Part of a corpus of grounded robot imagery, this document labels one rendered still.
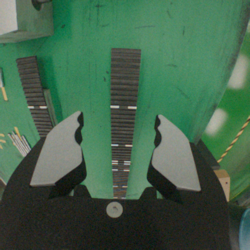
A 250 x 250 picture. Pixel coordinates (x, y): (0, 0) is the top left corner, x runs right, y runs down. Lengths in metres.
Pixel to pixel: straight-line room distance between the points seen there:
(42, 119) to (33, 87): 0.07
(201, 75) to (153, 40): 0.13
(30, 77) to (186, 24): 0.32
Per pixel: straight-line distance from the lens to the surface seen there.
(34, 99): 0.29
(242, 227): 0.38
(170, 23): 0.26
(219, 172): 0.59
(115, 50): 0.21
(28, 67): 0.28
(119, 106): 0.23
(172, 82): 0.27
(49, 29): 0.27
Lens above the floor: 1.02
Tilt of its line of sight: 58 degrees down
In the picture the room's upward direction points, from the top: 180 degrees counter-clockwise
